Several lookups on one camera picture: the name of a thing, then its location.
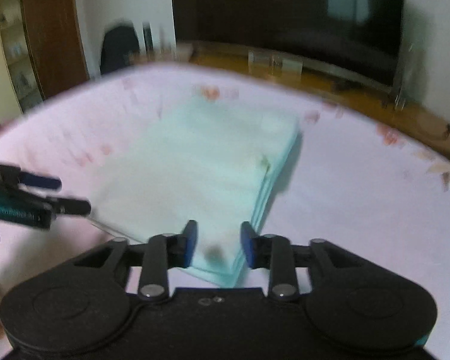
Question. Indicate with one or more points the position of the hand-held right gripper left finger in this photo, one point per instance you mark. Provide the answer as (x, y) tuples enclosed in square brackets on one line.
[(190, 243)]

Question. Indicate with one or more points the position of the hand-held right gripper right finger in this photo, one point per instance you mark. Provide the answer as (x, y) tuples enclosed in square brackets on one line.
[(247, 245)]

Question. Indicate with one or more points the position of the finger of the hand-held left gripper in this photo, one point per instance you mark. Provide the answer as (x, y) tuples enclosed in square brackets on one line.
[(71, 206), (41, 182)]

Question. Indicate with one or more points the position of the light green small garment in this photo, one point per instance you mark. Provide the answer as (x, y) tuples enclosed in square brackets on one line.
[(195, 168)]

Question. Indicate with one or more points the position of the pink floral bedsheet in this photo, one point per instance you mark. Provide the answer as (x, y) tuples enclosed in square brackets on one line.
[(360, 202)]

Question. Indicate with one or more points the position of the cream open shelf unit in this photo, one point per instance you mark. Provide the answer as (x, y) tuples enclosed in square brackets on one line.
[(17, 52)]

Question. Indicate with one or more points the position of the brown wooden door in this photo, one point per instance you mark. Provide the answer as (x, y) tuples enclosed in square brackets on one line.
[(54, 33)]

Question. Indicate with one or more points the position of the metal television stand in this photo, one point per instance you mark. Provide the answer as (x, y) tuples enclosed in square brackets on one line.
[(399, 78)]

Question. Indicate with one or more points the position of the large dark television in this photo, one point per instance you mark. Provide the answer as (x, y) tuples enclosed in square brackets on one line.
[(285, 18)]

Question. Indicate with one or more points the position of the brown wooden bed frame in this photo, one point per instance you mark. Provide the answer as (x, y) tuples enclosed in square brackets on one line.
[(416, 120)]

